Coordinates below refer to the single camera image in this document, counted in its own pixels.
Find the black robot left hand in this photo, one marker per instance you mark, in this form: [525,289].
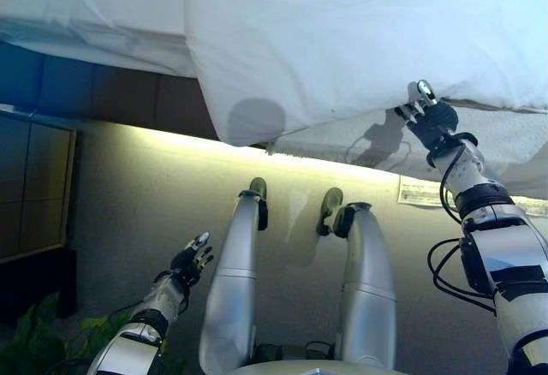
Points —
[188,261]

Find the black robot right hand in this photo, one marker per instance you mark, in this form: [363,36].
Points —
[436,120]

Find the white duvet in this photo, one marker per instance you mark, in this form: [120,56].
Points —
[321,41]

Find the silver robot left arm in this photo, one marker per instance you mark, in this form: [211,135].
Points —
[128,349]

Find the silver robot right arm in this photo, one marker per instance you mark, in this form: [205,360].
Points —
[509,255]

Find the beige bed blanket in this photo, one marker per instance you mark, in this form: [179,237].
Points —
[492,144]

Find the white bed sheet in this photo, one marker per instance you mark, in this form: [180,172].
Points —
[85,7]

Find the silver robot left leg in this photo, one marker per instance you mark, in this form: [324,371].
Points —
[231,289]

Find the silver robot leg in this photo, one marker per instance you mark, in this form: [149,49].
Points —
[368,289]
[231,289]

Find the grey floor rug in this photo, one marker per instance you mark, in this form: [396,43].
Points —
[415,191]

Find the green robot left foot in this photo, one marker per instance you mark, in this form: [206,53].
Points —
[258,186]

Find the green robot foot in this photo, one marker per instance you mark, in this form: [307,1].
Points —
[329,204]
[258,186]

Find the green robot right foot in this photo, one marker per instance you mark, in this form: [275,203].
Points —
[329,204]

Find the green leafy plant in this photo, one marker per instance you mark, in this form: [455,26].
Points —
[34,341]

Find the dark wooden nightstand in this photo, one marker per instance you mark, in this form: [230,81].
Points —
[34,178]

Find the silver robot right leg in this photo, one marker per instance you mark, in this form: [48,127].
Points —
[368,289]

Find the dark bed frame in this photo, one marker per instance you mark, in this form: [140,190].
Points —
[128,97]

